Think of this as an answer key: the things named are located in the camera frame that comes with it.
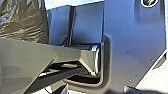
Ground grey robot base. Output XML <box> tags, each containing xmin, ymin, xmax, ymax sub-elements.
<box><xmin>45</xmin><ymin>0</ymin><xmax>168</xmax><ymax>94</ymax></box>

